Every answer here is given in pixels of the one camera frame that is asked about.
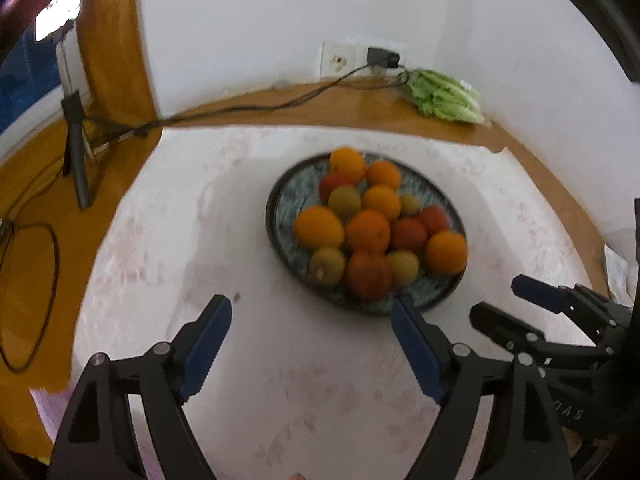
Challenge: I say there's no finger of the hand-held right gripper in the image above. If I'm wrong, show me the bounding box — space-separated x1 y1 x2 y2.
470 302 613 361
512 275 633 333

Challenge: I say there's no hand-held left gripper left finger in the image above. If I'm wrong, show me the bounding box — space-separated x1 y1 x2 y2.
46 294 233 480

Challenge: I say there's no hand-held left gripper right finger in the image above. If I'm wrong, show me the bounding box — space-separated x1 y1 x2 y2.
390 299 573 480

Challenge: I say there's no red apple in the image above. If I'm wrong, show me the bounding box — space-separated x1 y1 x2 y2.
319 172 353 203
346 249 393 301
389 217 429 253
417 205 451 236

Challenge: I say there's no blue patterned ceramic plate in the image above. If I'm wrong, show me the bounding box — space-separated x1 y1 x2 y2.
265 150 469 317

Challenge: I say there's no white paper packet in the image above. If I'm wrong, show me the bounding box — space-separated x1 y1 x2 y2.
604 243 635 306

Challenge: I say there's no white plastic bag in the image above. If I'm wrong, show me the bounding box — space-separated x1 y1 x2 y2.
606 227 640 261

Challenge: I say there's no white floral tablecloth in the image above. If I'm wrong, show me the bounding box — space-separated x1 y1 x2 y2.
70 125 608 480

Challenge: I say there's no green lettuce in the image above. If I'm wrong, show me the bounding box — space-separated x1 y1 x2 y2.
404 68 486 125

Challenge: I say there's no black tripod stand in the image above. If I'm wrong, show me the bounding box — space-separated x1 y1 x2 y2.
55 35 166 211

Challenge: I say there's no black charger plug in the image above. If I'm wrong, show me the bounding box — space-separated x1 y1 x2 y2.
366 46 401 69

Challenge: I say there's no blue window pane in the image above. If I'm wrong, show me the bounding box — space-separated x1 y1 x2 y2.
0 35 66 133

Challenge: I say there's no bright lamp panel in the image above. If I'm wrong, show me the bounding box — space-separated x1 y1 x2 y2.
34 0 83 41

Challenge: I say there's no black cable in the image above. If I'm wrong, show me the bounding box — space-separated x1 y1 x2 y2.
0 62 411 373

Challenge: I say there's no white wall socket plate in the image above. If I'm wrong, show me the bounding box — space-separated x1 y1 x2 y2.
321 41 408 80

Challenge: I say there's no wooden door frame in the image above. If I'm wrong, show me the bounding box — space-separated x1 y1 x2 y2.
77 0 161 126

